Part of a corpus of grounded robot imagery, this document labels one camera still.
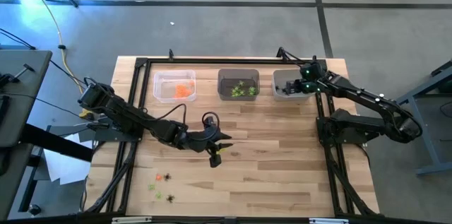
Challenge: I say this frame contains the black tool on desk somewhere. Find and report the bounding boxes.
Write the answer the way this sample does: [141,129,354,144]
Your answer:
[0,63,36,87]

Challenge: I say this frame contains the grey translucent plastic bin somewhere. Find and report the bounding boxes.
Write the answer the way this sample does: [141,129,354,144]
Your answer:
[217,68,261,102]

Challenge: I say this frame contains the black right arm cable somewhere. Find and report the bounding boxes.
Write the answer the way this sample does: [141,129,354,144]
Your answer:
[282,47,317,66]

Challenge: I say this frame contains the yellow extension cord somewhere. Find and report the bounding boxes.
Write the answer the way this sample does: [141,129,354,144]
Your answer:
[17,0,95,119]

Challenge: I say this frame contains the black aluminium table frame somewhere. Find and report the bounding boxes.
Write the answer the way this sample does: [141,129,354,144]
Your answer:
[84,56,381,218]

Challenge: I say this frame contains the grey desk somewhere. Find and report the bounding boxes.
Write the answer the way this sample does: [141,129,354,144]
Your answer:
[0,49,53,224]

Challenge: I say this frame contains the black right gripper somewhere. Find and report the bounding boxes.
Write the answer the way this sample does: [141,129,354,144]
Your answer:
[284,61,328,96]

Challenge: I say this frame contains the black stand beam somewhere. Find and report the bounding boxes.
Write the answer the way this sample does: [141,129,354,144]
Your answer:
[20,123,95,163]

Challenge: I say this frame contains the white frame bracket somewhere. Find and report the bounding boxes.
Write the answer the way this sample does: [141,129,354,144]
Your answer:
[309,218,350,224]
[111,216,153,224]

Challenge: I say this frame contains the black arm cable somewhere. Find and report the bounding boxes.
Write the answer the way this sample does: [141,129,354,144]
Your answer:
[282,47,317,66]
[141,102,222,136]

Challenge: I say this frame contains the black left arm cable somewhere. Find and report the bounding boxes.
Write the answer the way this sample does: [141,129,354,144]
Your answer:
[141,102,222,136]

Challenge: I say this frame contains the clear plastic bin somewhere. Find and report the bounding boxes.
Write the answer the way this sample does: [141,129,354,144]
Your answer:
[153,69,197,104]

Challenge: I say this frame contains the white plastic bin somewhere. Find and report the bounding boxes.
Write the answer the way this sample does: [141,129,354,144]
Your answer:
[270,68,318,102]

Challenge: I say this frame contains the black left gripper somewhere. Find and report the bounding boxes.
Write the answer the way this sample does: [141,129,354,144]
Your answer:
[186,116,234,168]

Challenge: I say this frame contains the blue-grey table frame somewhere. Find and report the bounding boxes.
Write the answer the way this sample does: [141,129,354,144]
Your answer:
[389,59,452,177]

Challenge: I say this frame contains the white paper sheets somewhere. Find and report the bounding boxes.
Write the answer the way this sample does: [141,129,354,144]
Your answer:
[44,135,93,186]

